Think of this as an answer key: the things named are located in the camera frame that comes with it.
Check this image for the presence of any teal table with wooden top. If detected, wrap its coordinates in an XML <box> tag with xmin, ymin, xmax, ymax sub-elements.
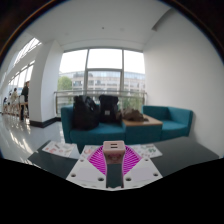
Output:
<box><xmin>121</xmin><ymin>114</ymin><xmax>164</xmax><ymax>146</ymax></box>

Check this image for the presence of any pink charger block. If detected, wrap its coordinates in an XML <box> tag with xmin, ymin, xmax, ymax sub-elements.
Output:
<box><xmin>102</xmin><ymin>140</ymin><xmax>127</xmax><ymax>165</ymax></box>

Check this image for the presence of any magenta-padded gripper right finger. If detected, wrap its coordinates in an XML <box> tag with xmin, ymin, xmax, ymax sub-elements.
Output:
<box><xmin>114</xmin><ymin>145</ymin><xmax>164</xmax><ymax>191</ymax></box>

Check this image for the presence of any long teal sofa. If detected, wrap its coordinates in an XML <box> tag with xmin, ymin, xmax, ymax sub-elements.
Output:
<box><xmin>60</xmin><ymin>104</ymin><xmax>127</xmax><ymax>153</ymax></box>

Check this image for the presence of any black backpack with label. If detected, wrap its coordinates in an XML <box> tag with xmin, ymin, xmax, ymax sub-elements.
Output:
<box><xmin>97</xmin><ymin>94</ymin><xmax>121</xmax><ymax>125</ymax></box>

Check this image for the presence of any large black backpack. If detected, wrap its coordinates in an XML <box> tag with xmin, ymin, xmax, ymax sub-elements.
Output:
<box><xmin>72</xmin><ymin>95</ymin><xmax>100</xmax><ymax>131</ymax></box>

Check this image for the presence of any person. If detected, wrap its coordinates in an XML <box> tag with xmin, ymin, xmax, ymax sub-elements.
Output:
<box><xmin>9</xmin><ymin>87</ymin><xmax>19</xmax><ymax>105</ymax></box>
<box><xmin>19</xmin><ymin>80</ymin><xmax>31</xmax><ymax>122</ymax></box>

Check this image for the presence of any metal balcony railing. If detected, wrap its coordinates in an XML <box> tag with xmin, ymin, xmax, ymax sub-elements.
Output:
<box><xmin>53</xmin><ymin>89</ymin><xmax>148</xmax><ymax>116</ymax></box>

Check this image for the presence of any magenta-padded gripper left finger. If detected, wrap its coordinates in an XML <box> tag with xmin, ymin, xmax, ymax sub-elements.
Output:
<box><xmin>65</xmin><ymin>145</ymin><xmax>116</xmax><ymax>191</ymax></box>

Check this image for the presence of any teal armchair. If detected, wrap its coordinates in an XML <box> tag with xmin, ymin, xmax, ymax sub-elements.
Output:
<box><xmin>142</xmin><ymin>105</ymin><xmax>195</xmax><ymax>142</ymax></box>

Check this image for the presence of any large glass window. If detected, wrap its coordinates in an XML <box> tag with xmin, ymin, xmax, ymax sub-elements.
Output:
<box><xmin>58</xmin><ymin>47</ymin><xmax>147</xmax><ymax>116</ymax></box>

